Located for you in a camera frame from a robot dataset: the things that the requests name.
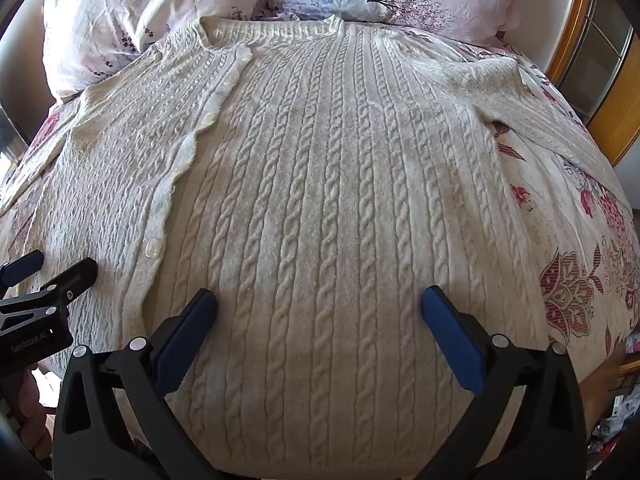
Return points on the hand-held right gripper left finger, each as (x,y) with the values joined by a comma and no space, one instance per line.
(182,345)

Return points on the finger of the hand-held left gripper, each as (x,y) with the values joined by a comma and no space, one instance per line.
(22,267)
(75,275)

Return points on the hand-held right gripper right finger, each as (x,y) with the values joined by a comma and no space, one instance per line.
(452,342)

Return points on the person's left hand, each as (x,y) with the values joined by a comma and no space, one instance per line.
(32,410)

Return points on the floral quilted bedspread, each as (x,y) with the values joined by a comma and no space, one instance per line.
(550,220)

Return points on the colourful packaging clutter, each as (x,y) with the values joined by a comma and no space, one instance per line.
(617,410)

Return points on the wooden framed glass door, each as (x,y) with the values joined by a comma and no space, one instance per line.
(595,50)

